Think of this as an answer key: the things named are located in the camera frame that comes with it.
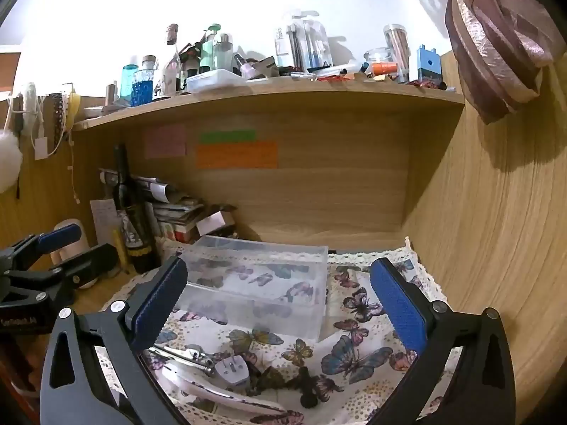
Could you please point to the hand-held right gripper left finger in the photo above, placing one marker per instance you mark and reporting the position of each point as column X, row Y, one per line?
column 159, row 305

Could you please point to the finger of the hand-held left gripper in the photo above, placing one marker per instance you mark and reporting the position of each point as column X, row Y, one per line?
column 60, row 234
column 91, row 260

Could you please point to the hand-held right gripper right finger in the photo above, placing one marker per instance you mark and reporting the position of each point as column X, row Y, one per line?
column 398, row 305

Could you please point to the metal nail clipper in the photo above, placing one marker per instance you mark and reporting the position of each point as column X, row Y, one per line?
column 186, row 356

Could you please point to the white handheld massager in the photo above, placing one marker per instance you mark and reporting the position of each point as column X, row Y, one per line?
column 195, row 387

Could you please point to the clear plastic storage box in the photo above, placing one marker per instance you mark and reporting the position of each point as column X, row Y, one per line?
column 257, row 283

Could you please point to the white plug adapter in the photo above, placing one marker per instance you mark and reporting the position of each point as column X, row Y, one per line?
column 232, row 376

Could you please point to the black hair clip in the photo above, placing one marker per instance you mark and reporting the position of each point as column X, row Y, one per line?
column 305, row 385

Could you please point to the yellow stick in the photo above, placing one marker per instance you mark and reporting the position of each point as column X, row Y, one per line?
column 118, row 248

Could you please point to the white paper note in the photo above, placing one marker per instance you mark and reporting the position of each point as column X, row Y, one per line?
column 104, row 221

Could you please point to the dark wine bottle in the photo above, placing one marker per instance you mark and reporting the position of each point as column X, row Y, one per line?
column 133, row 230

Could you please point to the butterfly print cloth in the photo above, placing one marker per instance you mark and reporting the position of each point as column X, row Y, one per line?
column 354, row 358

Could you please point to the white tag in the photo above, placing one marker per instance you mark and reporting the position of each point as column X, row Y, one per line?
column 41, row 148

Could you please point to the stack of books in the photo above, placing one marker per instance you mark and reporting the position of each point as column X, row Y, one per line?
column 177, row 217

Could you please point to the white fluffy pompom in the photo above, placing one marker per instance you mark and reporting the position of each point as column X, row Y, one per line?
column 9, row 159

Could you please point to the small cardboard box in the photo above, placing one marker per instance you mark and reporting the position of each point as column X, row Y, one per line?
column 212, row 223

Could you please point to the patterned lace ribbon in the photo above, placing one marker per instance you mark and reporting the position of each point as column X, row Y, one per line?
column 56, row 115

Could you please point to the yellow hanging item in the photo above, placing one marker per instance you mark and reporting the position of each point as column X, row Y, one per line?
column 75, row 106

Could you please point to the white small dish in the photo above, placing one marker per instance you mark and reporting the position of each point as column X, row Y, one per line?
column 113, row 106

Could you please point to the pink sticky note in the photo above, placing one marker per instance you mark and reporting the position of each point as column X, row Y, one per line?
column 165, row 141

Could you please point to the cardboard tube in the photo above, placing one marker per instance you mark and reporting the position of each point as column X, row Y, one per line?
column 110, row 95

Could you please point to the glass bottle with blue beads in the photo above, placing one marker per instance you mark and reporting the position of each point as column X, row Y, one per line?
column 143, row 90

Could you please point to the teal liquid bottle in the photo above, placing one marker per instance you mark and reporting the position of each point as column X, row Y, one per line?
column 128, row 82

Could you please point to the orange sticky note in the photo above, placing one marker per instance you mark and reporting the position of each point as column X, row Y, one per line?
column 237, row 155

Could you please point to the green sticky note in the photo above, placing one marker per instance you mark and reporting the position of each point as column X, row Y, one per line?
column 227, row 136

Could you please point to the clear bottle with cork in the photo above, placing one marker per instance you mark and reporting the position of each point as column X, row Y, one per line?
column 172, row 71

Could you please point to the clear lidded box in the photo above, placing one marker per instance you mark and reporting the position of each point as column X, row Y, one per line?
column 217, row 80

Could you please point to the wooden shelf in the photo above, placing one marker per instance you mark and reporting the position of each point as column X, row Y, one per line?
column 310, row 93

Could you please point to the green pump bottle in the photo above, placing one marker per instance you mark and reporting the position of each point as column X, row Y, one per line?
column 207, row 53

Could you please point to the orange capped bottle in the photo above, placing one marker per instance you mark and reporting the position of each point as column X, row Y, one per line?
column 384, row 68

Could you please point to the blue pencil sharpener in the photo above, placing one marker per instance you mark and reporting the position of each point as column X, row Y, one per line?
column 429, row 68

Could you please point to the frosted clear bottle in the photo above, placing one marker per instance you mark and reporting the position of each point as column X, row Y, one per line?
column 223, row 55

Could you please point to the white syringe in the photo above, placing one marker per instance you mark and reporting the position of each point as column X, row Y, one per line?
column 334, row 71

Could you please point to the small pink perfume bottle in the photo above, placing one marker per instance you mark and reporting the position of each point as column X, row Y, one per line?
column 246, row 70

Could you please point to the glass jar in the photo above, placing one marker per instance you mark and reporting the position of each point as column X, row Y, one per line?
column 380, row 56

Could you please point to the clear tube of pencils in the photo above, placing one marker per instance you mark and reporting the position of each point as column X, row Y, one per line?
column 396, row 48

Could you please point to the toothbrush pack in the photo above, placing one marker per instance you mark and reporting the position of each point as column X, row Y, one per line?
column 288, row 44
column 319, row 42

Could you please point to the brown fabric bundle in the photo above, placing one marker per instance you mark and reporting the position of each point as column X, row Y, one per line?
column 487, row 44

